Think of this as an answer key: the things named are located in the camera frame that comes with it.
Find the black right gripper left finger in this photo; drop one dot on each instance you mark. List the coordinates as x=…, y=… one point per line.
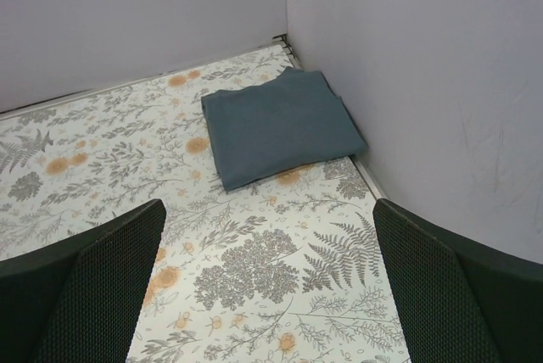
x=79, y=300

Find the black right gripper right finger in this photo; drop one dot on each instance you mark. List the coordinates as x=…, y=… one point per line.
x=458, y=300

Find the blue-grey t-shirt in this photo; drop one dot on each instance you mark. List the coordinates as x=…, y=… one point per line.
x=293, y=120

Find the floral patterned table mat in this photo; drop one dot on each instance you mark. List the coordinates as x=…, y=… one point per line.
x=284, y=270

